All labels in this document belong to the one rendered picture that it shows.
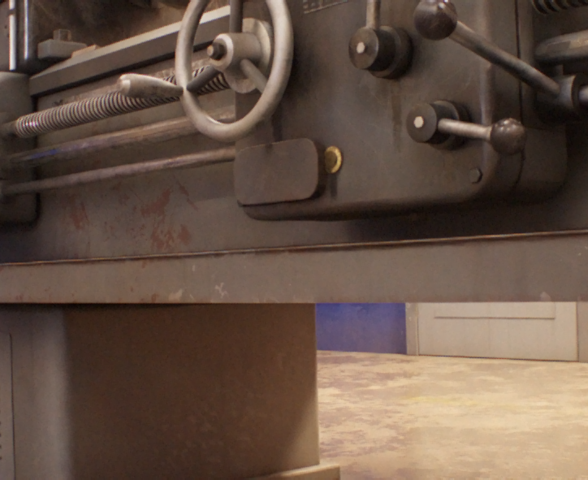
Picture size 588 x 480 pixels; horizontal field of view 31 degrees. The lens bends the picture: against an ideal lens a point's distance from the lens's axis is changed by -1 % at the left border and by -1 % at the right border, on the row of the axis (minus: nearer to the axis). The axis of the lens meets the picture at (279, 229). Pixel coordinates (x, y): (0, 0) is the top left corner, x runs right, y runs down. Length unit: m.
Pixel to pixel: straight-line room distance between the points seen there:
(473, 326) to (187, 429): 3.43
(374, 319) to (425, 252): 4.74
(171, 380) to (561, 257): 1.15
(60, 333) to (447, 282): 0.96
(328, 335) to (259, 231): 4.56
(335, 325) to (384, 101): 4.94
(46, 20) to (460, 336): 3.66
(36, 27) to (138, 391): 0.72
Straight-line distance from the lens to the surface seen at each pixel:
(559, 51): 1.13
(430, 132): 1.06
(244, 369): 2.13
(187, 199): 1.70
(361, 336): 5.92
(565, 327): 5.05
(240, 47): 1.24
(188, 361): 2.04
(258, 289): 1.30
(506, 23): 1.11
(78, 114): 1.81
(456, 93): 1.10
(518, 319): 5.19
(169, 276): 1.44
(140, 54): 1.80
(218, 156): 1.51
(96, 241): 1.92
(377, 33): 1.12
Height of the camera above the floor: 0.43
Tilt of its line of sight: 2 degrees up
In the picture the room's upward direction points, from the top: 2 degrees counter-clockwise
